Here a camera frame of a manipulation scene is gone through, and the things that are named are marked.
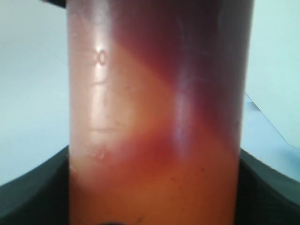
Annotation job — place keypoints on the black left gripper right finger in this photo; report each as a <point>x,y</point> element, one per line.
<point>265,196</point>

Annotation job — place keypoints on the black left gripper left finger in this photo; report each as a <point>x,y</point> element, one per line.
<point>39,197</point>

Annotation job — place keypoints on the red sauce squeeze bottle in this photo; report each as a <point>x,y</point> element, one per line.
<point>156,98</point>

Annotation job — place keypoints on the white paper backdrop sheet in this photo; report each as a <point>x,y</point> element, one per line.
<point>259,132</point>

